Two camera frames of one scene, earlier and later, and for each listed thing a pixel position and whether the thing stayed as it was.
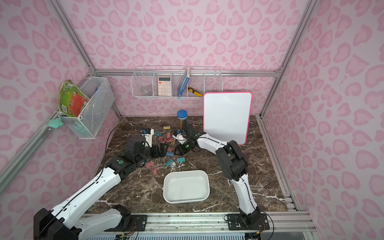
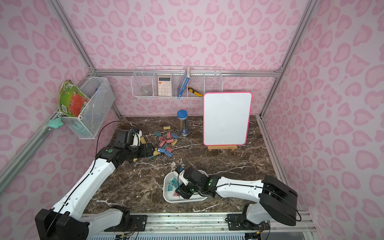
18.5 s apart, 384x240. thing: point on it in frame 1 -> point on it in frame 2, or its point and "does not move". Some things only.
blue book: x=183 y=83 does not move
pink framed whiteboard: x=227 y=115 does not move
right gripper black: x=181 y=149 -> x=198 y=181
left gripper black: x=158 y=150 -> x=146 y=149
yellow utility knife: x=195 y=92 does not move
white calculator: x=164 y=86 does not move
